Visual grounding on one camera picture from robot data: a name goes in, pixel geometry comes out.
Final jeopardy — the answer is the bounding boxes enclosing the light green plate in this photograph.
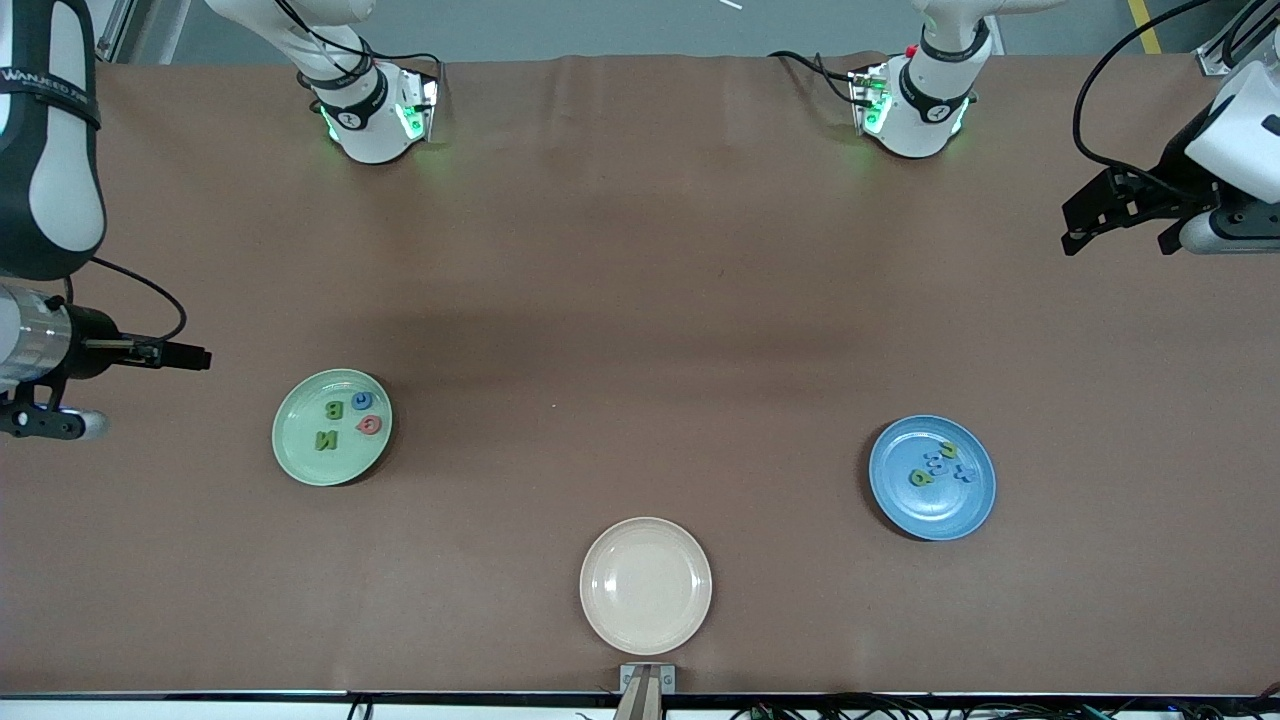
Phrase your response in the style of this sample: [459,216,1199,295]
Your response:
[272,369,394,488]

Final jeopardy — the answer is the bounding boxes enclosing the silver base connector box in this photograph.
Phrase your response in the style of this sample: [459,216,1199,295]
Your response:
[393,70,441,143]
[848,62,893,136]

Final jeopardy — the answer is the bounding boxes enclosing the brown table cover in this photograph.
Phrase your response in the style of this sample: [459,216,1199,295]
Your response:
[0,52,1280,695]

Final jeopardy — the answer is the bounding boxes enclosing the blue plate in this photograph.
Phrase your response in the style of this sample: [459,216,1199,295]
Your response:
[868,415,997,542]

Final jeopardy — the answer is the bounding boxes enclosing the beige plate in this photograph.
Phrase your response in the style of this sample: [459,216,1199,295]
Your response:
[580,517,713,657]

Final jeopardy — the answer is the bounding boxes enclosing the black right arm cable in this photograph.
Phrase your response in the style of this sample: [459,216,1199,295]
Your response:
[90,255,189,346]

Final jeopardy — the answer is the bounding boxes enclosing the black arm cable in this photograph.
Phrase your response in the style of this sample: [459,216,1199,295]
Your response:
[1072,0,1216,201]
[90,255,189,346]

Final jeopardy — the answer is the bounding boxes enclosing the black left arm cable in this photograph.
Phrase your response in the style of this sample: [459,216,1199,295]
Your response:
[1072,0,1216,201]

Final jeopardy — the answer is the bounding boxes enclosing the aluminium frame post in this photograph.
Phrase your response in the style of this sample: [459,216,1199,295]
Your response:
[1198,0,1246,79]

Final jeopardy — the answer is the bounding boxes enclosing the black base cable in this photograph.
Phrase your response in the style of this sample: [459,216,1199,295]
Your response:
[768,50,863,106]
[365,48,443,81]

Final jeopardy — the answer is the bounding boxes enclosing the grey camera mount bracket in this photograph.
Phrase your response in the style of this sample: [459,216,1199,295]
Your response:
[619,663,677,696]

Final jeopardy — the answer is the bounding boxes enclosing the black cable bundle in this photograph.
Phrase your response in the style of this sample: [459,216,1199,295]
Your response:
[730,695,1280,720]

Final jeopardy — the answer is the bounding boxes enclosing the brown camera pole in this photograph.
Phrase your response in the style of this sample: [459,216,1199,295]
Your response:
[614,670,665,720]

